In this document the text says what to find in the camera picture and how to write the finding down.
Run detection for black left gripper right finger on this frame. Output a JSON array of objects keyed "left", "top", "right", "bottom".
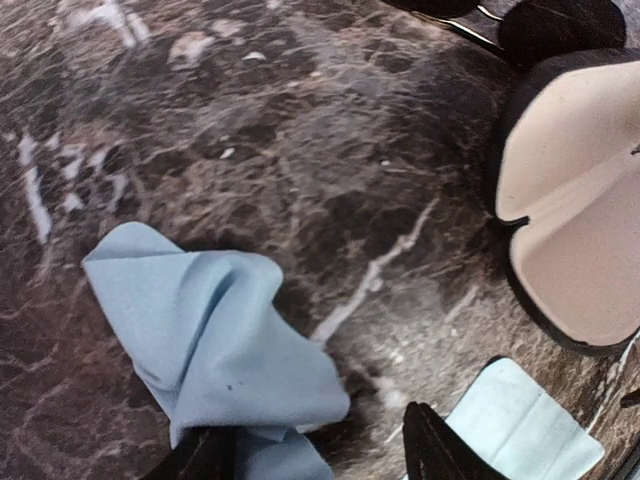
[{"left": 402, "top": 402, "right": 500, "bottom": 480}]

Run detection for black aviator sunglasses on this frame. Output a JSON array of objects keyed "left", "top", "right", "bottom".
[{"left": 389, "top": 0, "right": 627, "bottom": 66}]

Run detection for black checkered glasses case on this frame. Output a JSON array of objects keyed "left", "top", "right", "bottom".
[{"left": 485, "top": 48, "right": 639, "bottom": 356}]

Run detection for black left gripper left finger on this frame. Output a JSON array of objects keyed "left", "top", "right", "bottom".
[{"left": 149, "top": 427, "right": 237, "bottom": 480}]

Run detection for light blue cloth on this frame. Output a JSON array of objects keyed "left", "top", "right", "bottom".
[
  {"left": 83, "top": 222, "right": 350, "bottom": 479},
  {"left": 446, "top": 358, "right": 605, "bottom": 479}
]

